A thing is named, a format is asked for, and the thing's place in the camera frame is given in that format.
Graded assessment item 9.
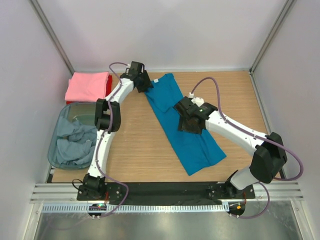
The grey t shirt in basket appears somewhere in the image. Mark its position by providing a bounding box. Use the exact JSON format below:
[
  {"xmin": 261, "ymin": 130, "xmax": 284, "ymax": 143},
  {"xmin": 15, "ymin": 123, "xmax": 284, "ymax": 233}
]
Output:
[{"xmin": 56, "ymin": 117, "xmax": 97, "ymax": 169}]

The aluminium frame rail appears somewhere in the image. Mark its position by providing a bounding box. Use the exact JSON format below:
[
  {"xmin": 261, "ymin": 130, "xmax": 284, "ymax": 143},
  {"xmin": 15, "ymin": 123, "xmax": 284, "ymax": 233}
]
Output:
[{"xmin": 30, "ymin": 181, "xmax": 304, "ymax": 203}]

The blue t shirt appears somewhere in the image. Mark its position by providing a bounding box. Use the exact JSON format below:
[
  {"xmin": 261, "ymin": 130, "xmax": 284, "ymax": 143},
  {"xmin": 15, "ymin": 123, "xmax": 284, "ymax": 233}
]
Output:
[{"xmin": 145, "ymin": 73, "xmax": 227, "ymax": 176}]

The left aluminium corner post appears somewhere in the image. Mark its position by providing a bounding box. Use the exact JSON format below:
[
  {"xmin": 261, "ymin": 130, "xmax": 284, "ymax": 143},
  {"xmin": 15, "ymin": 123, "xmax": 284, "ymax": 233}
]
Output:
[{"xmin": 29, "ymin": 0, "xmax": 75, "ymax": 74}]

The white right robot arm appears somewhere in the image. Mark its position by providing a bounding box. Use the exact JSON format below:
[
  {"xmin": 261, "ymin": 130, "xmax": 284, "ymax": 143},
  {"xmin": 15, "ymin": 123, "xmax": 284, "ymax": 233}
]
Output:
[{"xmin": 174, "ymin": 96, "xmax": 288, "ymax": 198}]

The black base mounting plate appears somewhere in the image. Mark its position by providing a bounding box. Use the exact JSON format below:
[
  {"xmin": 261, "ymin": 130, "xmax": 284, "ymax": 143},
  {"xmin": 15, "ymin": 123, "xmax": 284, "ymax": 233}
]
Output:
[{"xmin": 77, "ymin": 181, "xmax": 256, "ymax": 206}]

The teal mesh laundry basket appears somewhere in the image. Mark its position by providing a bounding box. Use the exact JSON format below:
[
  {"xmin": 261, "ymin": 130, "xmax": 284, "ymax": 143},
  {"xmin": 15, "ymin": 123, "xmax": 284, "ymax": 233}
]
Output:
[{"xmin": 47, "ymin": 102, "xmax": 97, "ymax": 170}]

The pink folded t shirt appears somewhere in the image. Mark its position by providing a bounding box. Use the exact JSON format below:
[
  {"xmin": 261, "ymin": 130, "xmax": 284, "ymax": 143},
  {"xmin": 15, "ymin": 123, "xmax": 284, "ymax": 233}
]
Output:
[{"xmin": 64, "ymin": 71, "xmax": 110, "ymax": 103}]

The red folded t shirt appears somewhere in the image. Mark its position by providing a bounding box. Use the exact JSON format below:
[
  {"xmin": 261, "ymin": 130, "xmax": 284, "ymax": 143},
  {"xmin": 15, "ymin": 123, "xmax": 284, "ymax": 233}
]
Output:
[{"xmin": 65, "ymin": 74, "xmax": 113, "ymax": 105}]

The aluminium corner post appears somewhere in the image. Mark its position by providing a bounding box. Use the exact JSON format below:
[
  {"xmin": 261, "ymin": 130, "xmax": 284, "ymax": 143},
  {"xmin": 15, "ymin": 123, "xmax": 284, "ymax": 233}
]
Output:
[
  {"xmin": 249, "ymin": 0, "xmax": 297, "ymax": 75},
  {"xmin": 29, "ymin": 0, "xmax": 75, "ymax": 74}
]

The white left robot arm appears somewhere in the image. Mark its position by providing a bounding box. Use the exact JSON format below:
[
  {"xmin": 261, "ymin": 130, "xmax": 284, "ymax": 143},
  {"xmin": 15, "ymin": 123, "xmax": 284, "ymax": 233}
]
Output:
[{"xmin": 77, "ymin": 61, "xmax": 153, "ymax": 201}]

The white slotted cable duct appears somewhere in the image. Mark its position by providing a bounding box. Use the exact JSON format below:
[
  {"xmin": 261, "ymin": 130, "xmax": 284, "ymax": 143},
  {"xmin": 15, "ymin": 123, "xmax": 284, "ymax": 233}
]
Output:
[{"xmin": 42, "ymin": 202, "xmax": 229, "ymax": 214}]

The right aluminium corner post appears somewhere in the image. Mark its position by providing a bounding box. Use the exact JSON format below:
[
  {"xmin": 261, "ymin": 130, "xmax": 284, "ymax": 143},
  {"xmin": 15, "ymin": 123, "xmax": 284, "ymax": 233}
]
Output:
[{"xmin": 249, "ymin": 0, "xmax": 297, "ymax": 75}]

